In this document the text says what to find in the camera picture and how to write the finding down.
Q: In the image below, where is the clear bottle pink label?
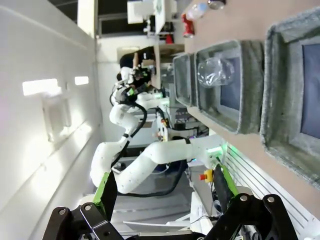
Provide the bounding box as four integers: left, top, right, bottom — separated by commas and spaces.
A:
186, 2, 210, 21

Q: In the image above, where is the large ceiling light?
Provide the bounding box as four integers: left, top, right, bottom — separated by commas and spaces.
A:
21, 78, 59, 97

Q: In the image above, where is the small ceiling light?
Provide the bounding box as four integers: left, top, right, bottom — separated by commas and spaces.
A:
74, 75, 90, 86

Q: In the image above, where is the grey fabric basket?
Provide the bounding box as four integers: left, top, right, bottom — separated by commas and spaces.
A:
172, 52, 198, 107
194, 38, 266, 136
259, 6, 320, 188

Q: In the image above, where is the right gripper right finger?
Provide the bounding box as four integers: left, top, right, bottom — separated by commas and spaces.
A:
206, 163, 298, 240

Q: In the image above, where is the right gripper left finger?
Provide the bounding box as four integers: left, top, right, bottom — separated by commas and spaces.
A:
49, 171, 124, 240

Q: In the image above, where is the black left arm hose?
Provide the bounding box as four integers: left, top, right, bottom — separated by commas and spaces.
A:
109, 98, 187, 197

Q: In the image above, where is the crushed clear plastic cup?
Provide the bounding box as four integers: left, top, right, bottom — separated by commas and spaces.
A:
197, 56, 236, 89

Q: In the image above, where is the seated person black hair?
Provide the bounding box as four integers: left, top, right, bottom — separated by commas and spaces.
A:
119, 45, 161, 70

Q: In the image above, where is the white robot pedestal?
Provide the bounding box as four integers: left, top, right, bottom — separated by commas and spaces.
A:
147, 106, 176, 151

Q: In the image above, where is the white paper sheet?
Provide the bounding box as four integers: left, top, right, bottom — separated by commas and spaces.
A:
123, 213, 192, 232

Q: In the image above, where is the crushed red drink can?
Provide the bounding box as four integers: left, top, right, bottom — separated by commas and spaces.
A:
181, 13, 196, 39

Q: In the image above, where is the white cabinet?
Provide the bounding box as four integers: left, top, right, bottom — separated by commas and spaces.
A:
126, 0, 173, 35

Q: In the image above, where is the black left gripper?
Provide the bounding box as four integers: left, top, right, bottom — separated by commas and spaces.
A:
132, 67, 153, 85

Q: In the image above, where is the yellow emergency stop button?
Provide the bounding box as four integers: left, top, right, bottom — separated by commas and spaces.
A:
199, 168, 215, 183

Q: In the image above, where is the clear acrylic wall holder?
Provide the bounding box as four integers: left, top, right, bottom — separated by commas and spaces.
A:
41, 92, 73, 142

